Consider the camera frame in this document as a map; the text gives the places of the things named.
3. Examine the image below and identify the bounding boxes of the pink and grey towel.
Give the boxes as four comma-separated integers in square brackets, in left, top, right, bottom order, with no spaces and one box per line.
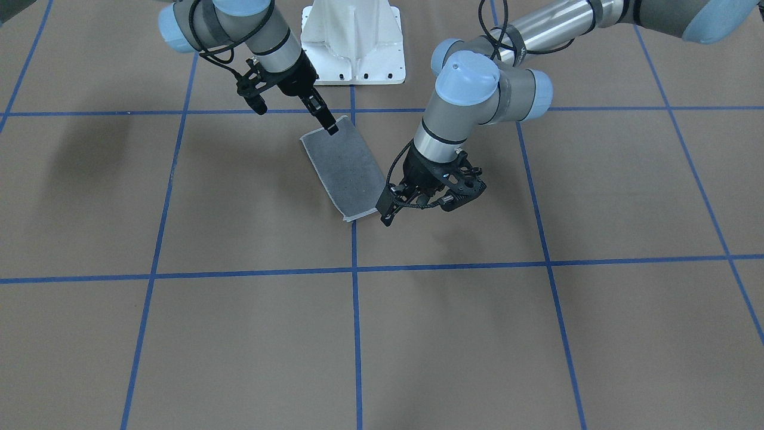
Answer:
[300,115,387,222]

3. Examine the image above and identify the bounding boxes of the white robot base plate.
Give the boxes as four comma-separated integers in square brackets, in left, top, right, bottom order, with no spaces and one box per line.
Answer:
[300,1,406,85]

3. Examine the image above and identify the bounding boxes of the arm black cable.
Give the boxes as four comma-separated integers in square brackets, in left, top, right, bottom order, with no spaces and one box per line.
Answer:
[189,0,276,78]
[386,0,514,210]

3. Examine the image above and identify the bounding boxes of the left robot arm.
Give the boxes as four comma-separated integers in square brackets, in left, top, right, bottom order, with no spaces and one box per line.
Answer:
[376,1,762,226]

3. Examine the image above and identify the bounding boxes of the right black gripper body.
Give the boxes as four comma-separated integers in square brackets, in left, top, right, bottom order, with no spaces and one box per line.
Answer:
[276,53,320,99]

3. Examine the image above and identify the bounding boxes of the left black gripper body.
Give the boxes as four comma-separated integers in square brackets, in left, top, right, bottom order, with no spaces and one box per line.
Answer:
[401,149,460,198]

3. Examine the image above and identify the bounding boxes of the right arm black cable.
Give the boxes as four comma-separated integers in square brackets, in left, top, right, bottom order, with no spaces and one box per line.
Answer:
[189,0,276,78]

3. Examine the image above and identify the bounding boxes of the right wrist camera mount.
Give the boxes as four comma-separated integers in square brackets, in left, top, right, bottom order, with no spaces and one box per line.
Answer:
[236,57,276,115]

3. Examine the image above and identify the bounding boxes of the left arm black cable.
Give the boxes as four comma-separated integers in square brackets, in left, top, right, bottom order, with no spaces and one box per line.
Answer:
[386,0,514,210]

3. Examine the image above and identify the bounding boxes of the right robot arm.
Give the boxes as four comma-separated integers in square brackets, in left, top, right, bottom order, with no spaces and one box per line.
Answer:
[158,1,338,134]

